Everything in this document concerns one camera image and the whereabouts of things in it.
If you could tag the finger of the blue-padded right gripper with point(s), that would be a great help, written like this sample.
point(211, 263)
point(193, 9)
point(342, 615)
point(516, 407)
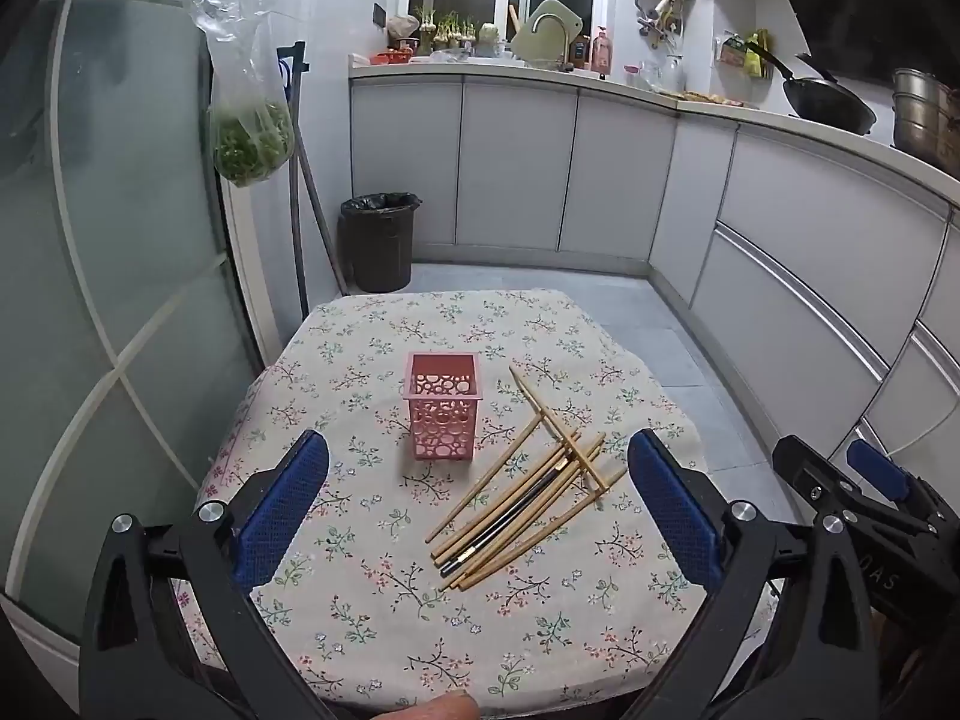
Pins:
point(828, 489)
point(911, 495)

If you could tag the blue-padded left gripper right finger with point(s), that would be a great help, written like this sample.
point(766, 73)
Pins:
point(784, 630)

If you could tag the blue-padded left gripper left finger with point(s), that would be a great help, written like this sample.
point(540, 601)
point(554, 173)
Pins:
point(171, 630)

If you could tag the black chopstick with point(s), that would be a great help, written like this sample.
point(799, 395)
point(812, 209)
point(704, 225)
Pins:
point(540, 485)
point(485, 536)

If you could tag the pink perforated utensil holder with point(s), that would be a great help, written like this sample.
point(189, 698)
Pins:
point(443, 394)

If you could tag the kitchen faucet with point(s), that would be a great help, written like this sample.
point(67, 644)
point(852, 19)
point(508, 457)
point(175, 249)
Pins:
point(551, 42)

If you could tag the person's hand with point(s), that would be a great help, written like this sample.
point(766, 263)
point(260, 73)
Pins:
point(455, 705)

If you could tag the floral tablecloth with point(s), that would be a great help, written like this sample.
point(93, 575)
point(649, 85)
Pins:
point(590, 613)

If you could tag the steel pot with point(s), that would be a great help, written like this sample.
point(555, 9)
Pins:
point(926, 119)

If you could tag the black wok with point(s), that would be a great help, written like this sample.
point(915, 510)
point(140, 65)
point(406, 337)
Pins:
point(821, 99)

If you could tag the yellow green snack bags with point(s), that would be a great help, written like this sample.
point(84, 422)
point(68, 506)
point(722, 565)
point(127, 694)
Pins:
point(732, 50)

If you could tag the black trash bin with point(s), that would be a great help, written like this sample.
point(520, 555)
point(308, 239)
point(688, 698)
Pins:
point(377, 237)

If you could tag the black range hood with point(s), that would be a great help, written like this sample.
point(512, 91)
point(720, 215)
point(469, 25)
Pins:
point(868, 40)

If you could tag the pink detergent bottle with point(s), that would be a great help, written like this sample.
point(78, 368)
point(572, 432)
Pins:
point(601, 53)

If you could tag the plastic bag of greens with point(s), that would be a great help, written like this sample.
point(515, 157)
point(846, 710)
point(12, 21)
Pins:
point(251, 135)

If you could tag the green cutting board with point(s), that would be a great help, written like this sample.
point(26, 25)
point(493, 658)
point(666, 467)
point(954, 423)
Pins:
point(523, 43)

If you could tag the potted green sprouts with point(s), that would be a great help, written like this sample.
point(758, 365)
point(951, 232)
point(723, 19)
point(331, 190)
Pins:
point(449, 32)

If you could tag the red tray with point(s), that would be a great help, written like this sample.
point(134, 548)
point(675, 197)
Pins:
point(391, 57)

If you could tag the mop with blue handle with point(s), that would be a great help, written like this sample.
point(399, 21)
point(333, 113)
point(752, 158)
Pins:
point(293, 66)

